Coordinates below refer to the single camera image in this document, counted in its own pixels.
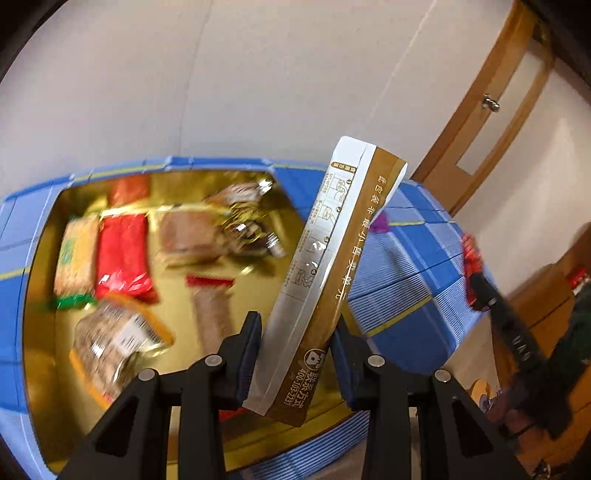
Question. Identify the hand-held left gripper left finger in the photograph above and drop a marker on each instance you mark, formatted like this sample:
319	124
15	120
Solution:
249	360

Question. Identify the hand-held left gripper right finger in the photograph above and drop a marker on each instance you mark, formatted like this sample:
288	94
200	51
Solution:
344	369

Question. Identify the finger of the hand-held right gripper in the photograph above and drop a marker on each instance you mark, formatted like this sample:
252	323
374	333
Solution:
489	295

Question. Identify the small red snack packet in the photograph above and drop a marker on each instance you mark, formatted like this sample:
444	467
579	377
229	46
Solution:
472	254

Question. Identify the oat bar with red ends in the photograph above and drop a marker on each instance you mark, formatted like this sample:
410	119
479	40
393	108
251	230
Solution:
210	314

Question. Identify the long white gold packet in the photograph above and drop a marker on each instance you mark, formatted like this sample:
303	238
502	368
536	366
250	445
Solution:
323	277

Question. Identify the gold tray box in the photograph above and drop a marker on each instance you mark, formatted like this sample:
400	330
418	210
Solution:
175	286

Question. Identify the dark brown gold snack packet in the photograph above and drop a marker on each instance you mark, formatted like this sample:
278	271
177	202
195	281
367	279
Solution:
244	221

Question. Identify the granola packet with orange edge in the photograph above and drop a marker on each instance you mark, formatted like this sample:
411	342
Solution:
111	341

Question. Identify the tan clear snack packet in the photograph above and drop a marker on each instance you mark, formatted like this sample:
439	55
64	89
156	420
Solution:
184	230

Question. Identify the large red snack packet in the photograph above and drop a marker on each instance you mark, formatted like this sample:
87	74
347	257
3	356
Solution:
122	258

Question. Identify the oat bar with green ends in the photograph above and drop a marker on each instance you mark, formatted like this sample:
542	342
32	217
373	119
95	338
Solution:
76	258

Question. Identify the orange snack packet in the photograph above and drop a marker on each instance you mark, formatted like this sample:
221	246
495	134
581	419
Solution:
129	189

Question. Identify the dark clothing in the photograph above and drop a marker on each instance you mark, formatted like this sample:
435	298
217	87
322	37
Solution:
572	364

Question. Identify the purple snack packet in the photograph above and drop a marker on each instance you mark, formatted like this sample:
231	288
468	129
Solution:
381	224

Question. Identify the wooden door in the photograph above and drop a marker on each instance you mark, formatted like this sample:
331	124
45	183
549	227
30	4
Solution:
461	152

